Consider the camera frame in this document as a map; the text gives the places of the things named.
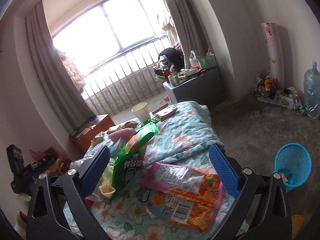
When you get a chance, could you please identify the clear water jug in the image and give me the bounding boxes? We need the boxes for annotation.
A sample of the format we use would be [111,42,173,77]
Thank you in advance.
[303,61,319,119]

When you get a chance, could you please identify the grey curtain left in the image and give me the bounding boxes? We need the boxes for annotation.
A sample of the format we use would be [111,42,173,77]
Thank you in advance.
[25,1,95,134]

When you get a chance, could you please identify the grey side cabinet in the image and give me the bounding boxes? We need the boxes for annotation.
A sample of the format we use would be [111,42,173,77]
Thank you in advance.
[163,68,225,109]

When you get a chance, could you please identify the grey curtain right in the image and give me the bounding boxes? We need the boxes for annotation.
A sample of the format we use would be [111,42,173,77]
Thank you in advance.
[165,0,224,68]

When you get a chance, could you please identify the black mask head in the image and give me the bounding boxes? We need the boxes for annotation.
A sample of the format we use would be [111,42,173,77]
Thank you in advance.
[158,48,184,70]

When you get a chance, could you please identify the rolled white floral paper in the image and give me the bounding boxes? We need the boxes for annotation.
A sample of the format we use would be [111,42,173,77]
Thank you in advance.
[261,23,285,88]

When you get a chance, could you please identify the orange noodle snack bag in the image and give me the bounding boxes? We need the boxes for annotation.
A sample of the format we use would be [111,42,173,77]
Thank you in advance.
[139,163,223,233]

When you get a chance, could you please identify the blue cookie snack bag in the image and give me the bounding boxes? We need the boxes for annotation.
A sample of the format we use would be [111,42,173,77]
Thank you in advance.
[138,187,178,220]

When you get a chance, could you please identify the grey curtain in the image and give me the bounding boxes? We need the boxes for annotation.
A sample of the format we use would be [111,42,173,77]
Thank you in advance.
[165,0,224,68]
[25,1,95,134]

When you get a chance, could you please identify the window balcony railing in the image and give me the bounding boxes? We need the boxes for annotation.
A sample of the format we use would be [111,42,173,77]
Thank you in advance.
[81,34,170,115]

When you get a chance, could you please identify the red wooden box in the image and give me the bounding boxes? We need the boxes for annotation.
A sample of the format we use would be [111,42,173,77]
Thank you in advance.
[69,114,115,153]

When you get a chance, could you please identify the red thermos bottle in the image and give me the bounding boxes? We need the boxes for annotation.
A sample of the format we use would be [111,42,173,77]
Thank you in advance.
[162,68,171,83]

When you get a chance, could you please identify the green plastic basket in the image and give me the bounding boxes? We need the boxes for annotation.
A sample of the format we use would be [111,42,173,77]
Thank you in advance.
[199,55,217,70]

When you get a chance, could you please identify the green snack bag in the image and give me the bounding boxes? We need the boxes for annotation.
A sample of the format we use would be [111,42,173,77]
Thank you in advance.
[111,122,159,200]

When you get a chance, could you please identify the floral blue quilt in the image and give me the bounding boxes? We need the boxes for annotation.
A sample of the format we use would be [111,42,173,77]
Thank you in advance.
[90,101,234,239]

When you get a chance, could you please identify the white detergent bottle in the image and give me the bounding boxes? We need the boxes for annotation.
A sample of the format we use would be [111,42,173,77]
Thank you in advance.
[189,50,201,68]

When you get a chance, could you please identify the white paper cup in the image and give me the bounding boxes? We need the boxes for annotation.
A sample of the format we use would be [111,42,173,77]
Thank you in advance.
[131,102,151,123]

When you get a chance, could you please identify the clutter pile on floor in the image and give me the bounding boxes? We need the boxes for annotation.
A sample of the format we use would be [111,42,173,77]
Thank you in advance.
[254,74,304,115]

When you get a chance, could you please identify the blue small carton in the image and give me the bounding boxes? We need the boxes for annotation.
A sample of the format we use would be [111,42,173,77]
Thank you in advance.
[109,137,128,159]

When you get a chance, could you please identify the crumpled yellow paper wrapper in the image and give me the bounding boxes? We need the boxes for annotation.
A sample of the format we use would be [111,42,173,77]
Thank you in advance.
[99,164,116,199]

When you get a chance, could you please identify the blue plastic waste basket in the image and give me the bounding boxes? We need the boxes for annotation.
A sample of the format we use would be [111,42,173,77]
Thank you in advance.
[273,143,312,192]

